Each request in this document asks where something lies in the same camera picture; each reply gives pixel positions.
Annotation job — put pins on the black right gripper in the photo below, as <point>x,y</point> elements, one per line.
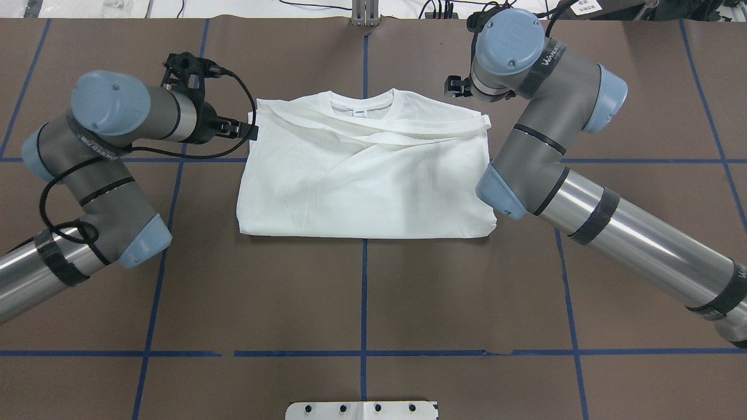
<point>457,87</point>

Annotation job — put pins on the aluminium frame post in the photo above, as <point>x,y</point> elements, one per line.
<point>365,13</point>

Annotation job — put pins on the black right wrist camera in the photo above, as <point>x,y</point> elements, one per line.
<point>476,22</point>

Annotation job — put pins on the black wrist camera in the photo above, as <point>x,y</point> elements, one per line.
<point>186,73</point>
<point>476,22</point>

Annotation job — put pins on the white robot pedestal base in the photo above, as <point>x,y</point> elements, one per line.
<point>363,410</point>

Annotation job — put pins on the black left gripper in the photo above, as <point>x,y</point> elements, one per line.
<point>205,126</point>

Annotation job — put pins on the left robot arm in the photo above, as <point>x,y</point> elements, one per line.
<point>94,211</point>

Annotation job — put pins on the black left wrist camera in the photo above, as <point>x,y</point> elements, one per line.
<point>186,73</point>

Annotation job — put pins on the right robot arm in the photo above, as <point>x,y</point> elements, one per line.
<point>569,97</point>

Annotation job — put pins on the white long-sleeve printed shirt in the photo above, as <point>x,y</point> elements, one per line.
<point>394,166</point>

